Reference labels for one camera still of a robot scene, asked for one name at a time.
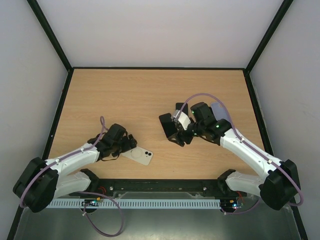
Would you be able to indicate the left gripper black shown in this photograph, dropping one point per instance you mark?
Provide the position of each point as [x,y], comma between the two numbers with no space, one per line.
[127,145]

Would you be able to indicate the lilac phone case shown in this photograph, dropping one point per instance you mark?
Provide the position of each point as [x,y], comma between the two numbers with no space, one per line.
[219,112]

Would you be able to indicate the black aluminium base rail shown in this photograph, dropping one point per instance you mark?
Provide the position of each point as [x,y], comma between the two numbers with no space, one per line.
[204,187]

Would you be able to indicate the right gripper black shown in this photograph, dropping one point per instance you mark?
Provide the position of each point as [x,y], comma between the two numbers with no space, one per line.
[180,135]

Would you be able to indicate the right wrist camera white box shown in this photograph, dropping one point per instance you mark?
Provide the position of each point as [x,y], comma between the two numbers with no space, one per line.
[182,119]

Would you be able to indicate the black frame post left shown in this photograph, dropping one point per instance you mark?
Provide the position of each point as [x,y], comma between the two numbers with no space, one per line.
[39,14]

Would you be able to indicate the beige cased phone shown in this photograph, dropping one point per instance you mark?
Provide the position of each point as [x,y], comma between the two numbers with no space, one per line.
[139,155]

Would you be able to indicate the black phone case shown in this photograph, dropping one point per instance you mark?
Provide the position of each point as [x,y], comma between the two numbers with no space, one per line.
[168,125]

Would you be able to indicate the black frame post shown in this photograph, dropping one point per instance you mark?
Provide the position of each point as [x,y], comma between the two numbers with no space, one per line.
[39,14]
[277,19]

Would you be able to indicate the light blue slotted cable duct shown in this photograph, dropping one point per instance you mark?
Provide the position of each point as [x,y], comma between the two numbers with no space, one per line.
[73,203]

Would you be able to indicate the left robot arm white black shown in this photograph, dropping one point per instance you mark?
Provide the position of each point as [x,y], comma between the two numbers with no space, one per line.
[44,180]

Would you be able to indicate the green phone black screen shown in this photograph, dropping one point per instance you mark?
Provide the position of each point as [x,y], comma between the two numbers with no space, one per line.
[181,106]

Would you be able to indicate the black frame post right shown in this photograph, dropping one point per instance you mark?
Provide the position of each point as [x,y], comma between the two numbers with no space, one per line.
[277,19]

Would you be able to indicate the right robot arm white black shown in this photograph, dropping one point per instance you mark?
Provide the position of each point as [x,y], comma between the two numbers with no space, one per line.
[277,181]

